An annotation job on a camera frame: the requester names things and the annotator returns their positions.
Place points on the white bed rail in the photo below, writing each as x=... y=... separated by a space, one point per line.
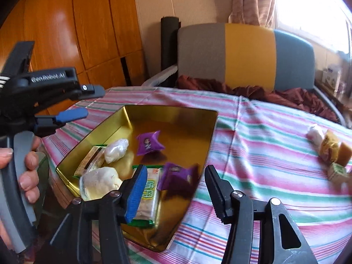
x=159 y=75

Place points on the black rolled mat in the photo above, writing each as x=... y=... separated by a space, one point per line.
x=168 y=46

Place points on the maroon cloth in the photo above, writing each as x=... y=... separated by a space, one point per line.
x=288 y=96

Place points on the white cardboard box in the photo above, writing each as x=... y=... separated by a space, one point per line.
x=331 y=77

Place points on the yellow cake cube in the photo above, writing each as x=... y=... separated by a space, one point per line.
x=345 y=154

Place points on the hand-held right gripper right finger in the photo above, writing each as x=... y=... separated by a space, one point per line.
x=217 y=192

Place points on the wooden wardrobe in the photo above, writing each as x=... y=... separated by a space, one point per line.
x=82 y=33

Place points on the gold metal tin box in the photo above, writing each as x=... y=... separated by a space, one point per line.
x=187 y=132

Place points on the yellow cake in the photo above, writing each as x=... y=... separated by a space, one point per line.
x=328 y=145

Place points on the beige patterned curtain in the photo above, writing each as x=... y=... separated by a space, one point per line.
x=253 y=2

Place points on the grey yellow blue headboard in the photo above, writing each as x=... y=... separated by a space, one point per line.
x=247 y=55

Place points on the round pastry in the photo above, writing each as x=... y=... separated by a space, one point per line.
x=99 y=181

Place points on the small green white box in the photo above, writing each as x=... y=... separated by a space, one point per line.
x=337 y=172

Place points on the purple candy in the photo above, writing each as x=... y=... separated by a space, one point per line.
x=178 y=177
x=148 y=143

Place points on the window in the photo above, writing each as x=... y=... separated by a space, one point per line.
x=310 y=11

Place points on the white candy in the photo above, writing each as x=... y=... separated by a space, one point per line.
x=117 y=150
x=315 y=136

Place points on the person's left hand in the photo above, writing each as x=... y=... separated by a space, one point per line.
x=29 y=159

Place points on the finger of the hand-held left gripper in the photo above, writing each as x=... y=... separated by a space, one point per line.
x=93 y=90
x=73 y=114

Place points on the wooden side table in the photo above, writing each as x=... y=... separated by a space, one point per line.
x=343 y=101

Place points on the large green trimmed cracker packet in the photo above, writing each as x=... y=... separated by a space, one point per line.
x=147 y=198

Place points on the grey bed rail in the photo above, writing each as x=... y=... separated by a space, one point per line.
x=330 y=101

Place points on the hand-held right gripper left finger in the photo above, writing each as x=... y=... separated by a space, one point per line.
x=136 y=192

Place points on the striped pink green bedsheet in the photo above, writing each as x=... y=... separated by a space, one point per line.
x=261 y=143

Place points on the small brown cracker packet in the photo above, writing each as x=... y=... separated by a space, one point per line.
x=90 y=161

